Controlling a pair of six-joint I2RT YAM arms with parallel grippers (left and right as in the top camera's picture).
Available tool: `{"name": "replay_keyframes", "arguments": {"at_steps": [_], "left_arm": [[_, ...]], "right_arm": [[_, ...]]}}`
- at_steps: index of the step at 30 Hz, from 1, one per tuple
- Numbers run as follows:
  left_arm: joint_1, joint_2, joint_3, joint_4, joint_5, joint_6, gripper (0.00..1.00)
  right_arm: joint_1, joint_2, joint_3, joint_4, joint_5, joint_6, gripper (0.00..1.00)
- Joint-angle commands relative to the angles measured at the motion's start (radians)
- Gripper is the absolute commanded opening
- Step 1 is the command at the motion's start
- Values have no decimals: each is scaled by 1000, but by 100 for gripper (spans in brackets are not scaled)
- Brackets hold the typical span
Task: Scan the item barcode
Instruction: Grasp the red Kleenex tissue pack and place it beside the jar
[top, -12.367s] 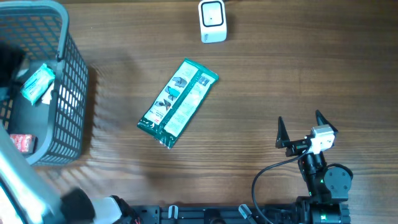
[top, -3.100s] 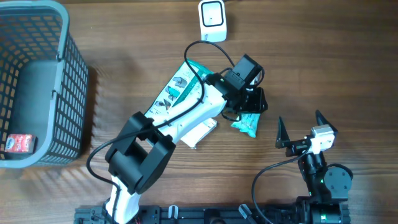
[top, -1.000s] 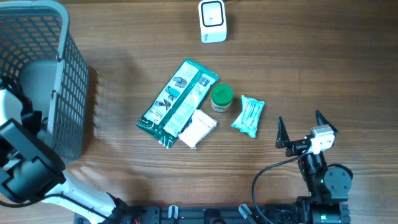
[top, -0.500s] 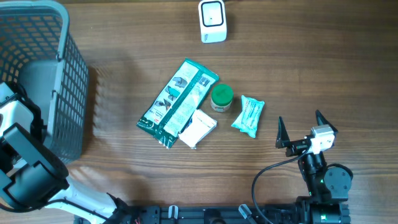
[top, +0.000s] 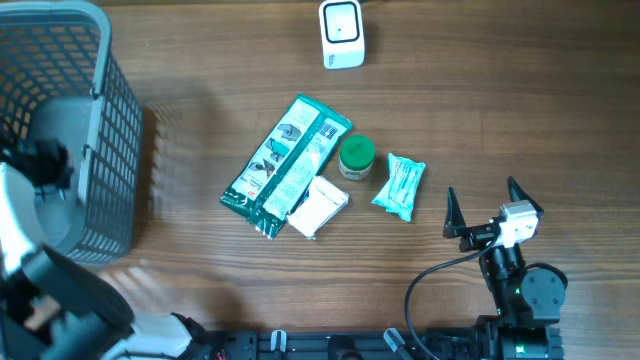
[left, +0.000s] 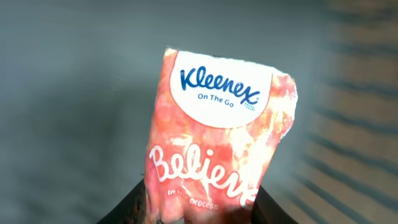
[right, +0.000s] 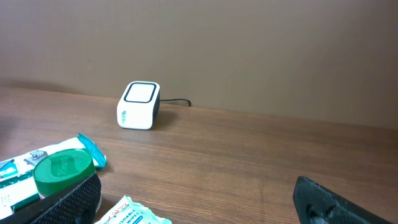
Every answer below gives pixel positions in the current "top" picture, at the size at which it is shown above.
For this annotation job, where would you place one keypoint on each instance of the teal tissue packet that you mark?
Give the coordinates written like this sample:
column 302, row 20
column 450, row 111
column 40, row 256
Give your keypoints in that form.
column 399, row 192

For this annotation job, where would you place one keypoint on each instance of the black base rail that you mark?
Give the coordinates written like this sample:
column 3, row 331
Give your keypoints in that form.
column 350, row 345

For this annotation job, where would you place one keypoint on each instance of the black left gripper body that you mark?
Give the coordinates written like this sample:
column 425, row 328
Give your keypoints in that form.
column 51, row 168

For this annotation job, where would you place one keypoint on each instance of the green gloves packet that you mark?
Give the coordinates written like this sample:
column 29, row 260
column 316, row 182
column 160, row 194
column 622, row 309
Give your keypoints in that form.
column 281, row 169

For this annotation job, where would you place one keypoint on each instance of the green lid jar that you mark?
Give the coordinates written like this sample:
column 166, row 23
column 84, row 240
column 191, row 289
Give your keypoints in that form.
column 356, row 157

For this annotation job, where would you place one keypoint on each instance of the white paper packet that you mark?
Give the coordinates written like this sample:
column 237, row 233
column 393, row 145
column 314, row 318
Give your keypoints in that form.
column 319, row 204

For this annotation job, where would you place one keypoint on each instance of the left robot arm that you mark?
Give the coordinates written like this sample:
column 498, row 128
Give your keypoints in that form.
column 52, row 308

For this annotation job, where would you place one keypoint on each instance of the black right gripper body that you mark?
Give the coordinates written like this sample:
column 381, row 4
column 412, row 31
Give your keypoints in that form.
column 476, row 237

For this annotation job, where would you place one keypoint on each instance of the grey plastic shopping basket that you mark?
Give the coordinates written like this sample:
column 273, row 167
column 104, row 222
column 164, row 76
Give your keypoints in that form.
column 61, row 81

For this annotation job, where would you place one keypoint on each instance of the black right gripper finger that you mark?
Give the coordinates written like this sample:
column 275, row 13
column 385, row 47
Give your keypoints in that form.
column 454, row 224
column 516, row 194

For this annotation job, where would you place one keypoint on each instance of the white barcode scanner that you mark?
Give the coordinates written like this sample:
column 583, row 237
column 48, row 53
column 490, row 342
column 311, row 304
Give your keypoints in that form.
column 342, row 34

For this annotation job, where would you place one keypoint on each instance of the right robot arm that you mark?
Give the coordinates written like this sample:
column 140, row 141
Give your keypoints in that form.
column 527, row 297

